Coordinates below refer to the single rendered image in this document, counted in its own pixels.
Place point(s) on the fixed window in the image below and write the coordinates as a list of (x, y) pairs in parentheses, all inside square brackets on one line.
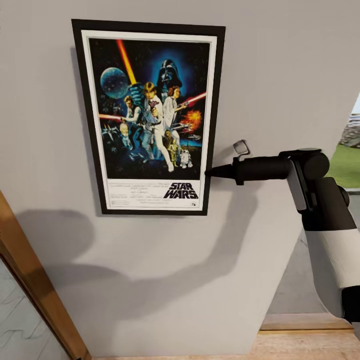
[(296, 307)]

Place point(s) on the poster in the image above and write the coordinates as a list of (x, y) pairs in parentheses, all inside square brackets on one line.
[(151, 95)]

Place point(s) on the door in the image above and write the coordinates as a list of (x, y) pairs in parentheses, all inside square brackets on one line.
[(34, 324)]

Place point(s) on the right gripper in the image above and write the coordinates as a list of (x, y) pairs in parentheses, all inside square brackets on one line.
[(249, 169)]

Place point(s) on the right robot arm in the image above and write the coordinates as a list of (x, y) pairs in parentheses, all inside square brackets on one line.
[(332, 236)]

